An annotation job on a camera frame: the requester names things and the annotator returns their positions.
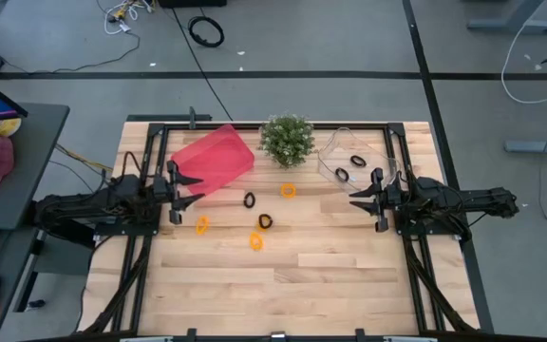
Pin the artificial potted plant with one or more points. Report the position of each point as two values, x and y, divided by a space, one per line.
287 140

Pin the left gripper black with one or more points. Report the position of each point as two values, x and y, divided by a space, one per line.
174 189

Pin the grey table base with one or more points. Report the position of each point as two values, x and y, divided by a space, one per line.
534 147
511 24

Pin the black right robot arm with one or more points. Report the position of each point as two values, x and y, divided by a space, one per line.
463 199

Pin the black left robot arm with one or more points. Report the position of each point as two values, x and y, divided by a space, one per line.
88 204

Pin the black box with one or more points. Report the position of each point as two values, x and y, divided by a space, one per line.
193 3

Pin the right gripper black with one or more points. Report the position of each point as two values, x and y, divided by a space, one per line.
381 199

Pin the clear plastic bin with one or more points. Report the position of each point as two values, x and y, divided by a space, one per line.
330 161

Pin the black aluminium table frame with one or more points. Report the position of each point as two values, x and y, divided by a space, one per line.
183 127

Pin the red translucent plastic bin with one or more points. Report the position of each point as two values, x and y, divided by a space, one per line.
216 157

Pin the grey side desk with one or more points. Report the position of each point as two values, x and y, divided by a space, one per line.
31 166

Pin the small black floor object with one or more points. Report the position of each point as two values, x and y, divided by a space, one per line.
36 303

